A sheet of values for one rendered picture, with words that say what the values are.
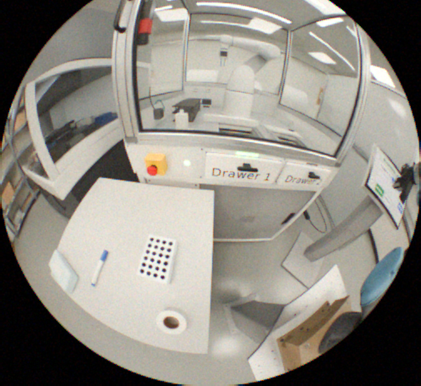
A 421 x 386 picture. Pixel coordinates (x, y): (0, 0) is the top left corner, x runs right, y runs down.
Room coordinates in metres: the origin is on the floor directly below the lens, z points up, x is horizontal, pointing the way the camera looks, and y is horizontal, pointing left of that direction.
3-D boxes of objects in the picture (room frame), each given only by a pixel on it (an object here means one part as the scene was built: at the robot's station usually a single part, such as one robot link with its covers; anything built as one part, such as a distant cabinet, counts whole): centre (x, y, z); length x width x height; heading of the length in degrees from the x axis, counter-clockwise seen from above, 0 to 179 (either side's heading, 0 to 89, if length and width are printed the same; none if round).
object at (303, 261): (0.15, -1.08, 0.51); 0.50 x 0.45 x 1.02; 133
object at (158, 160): (0.34, 0.21, 0.88); 0.07 x 0.05 x 0.07; 92
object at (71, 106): (0.66, 1.60, 1.13); 1.78 x 1.14 x 0.45; 92
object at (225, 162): (0.36, -0.12, 0.87); 0.29 x 0.02 x 0.11; 92
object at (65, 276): (-0.16, 0.47, 0.78); 0.15 x 0.10 x 0.04; 80
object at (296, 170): (0.37, -0.44, 0.87); 0.29 x 0.02 x 0.11; 92
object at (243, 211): (0.85, -0.16, 0.40); 1.03 x 0.95 x 0.80; 92
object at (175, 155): (0.85, -0.15, 0.87); 1.02 x 0.95 x 0.14; 92
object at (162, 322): (-0.12, 0.05, 0.78); 0.07 x 0.07 x 0.04
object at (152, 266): (0.05, 0.12, 0.78); 0.12 x 0.08 x 0.04; 0
